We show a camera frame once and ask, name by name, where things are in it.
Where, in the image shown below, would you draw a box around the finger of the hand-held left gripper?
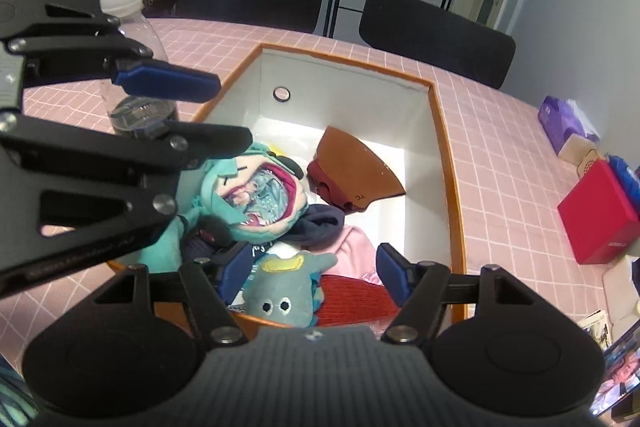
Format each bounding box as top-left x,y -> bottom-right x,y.
0,0 -> 222,104
0,109 -> 254,240

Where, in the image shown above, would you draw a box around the small grey teal plush toy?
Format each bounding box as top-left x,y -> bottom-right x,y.
242,252 -> 338,328

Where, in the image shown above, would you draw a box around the beige perforated box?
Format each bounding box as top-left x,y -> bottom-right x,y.
575,146 -> 612,178

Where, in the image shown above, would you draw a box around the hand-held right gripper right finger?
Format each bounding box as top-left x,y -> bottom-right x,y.
376,243 -> 551,347

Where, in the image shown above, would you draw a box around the pink cloth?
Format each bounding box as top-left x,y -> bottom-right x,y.
325,226 -> 388,285

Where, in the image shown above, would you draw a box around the photo cards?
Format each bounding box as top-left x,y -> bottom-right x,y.
576,309 -> 612,343

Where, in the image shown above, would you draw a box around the pink checkered tablecloth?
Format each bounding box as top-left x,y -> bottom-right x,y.
0,17 -> 640,358

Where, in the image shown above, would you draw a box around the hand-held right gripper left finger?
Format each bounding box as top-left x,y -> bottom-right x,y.
85,241 -> 251,348

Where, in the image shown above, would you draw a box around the orange storage box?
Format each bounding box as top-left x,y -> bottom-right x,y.
107,42 -> 468,325

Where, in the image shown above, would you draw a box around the red box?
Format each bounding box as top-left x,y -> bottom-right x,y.
557,159 -> 640,265

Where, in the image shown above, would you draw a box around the phone with lit screen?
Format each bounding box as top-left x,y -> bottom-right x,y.
589,321 -> 640,418

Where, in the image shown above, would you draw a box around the blue plastic bag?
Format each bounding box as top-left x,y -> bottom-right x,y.
606,155 -> 640,208

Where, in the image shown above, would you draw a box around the teal striped clothing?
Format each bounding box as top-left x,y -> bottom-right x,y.
0,354 -> 40,427

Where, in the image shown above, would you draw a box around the red knitted cloth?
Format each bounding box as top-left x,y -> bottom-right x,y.
317,274 -> 401,324

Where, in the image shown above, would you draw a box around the navy scrunchie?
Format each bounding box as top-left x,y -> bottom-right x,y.
280,203 -> 347,253

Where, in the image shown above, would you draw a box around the white tissue pack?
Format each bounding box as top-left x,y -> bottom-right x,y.
252,238 -> 303,260

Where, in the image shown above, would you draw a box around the teal plush doll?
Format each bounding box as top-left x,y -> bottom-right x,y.
135,139 -> 308,270

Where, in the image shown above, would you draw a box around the purple tissue pack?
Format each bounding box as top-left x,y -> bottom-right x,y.
538,96 -> 601,158

